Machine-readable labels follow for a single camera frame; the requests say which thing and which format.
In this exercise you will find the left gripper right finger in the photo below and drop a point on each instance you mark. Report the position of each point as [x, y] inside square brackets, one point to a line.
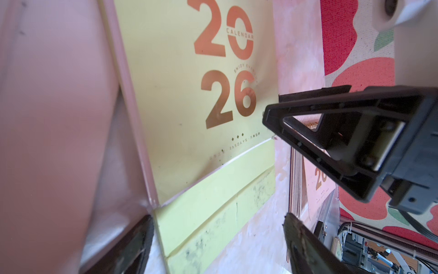
[306, 253]

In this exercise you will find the pink 2026 calendar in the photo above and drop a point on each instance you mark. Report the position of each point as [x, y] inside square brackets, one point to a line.
[71, 181]
[308, 190]

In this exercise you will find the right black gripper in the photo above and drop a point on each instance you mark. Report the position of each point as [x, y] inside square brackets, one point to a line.
[383, 137]

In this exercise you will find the open pink 2026 calendar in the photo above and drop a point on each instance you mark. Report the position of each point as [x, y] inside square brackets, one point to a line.
[71, 181]

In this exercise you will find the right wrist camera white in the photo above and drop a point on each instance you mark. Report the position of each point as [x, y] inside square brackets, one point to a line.
[415, 26]

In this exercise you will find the green 2026 calendar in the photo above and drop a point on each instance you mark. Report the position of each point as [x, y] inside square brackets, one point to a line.
[198, 76]

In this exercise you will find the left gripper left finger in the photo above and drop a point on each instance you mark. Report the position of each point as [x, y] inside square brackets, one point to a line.
[130, 255]

